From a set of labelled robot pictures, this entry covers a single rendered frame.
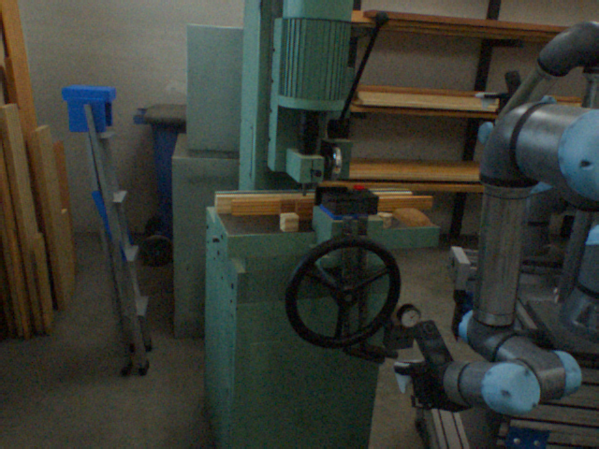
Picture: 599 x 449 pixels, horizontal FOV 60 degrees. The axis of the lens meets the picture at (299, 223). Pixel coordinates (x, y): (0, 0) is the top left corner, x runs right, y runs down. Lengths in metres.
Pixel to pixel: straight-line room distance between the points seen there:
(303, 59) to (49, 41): 2.64
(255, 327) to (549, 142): 0.89
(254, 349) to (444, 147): 2.98
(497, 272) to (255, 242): 0.60
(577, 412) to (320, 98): 0.92
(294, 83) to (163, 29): 2.39
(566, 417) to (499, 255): 0.48
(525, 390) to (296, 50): 0.91
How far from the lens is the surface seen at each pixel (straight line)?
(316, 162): 1.41
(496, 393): 0.89
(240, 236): 1.28
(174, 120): 3.07
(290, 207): 1.44
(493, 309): 1.00
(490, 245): 0.95
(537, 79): 1.68
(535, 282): 1.71
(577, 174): 0.78
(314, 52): 1.34
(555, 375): 0.97
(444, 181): 3.74
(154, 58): 3.68
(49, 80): 3.81
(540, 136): 0.82
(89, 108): 2.01
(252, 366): 1.46
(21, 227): 2.56
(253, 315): 1.38
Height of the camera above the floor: 1.34
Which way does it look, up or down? 18 degrees down
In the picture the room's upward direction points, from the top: 4 degrees clockwise
